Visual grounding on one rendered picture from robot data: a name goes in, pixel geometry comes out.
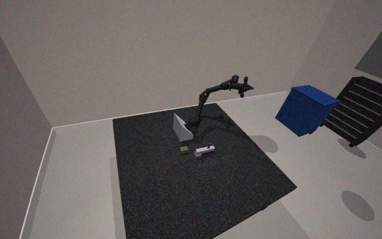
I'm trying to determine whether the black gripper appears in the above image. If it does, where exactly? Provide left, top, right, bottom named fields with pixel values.
left=235, top=77, right=254, bottom=98

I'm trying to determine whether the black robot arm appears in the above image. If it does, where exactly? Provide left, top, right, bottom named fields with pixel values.
left=184, top=75, right=239, bottom=130

